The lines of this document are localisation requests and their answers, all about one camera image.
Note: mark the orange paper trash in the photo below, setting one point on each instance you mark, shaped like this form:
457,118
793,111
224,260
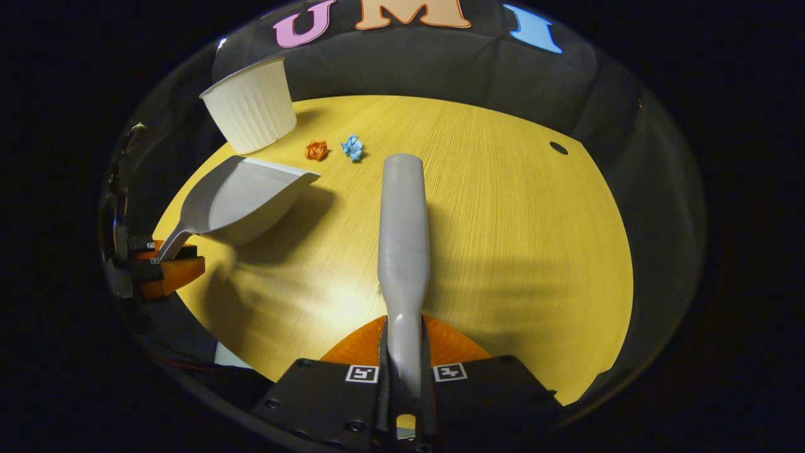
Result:
316,151

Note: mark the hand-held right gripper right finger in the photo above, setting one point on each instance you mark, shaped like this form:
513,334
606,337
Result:
490,396

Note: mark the white ribbed garbage bin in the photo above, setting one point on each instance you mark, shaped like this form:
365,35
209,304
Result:
251,107

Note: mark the yellow wooden desktop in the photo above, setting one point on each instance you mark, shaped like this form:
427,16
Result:
516,239

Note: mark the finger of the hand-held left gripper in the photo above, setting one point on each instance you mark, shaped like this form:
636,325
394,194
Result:
176,277
143,245

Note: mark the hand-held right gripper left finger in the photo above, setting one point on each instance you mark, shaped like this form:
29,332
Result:
327,402

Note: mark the blue paper trash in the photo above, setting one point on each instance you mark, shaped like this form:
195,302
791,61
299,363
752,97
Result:
352,148

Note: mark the small grey broom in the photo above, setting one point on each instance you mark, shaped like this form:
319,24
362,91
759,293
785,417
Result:
402,220

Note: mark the grey plastic dustpan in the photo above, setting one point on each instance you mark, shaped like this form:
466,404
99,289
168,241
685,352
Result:
239,198

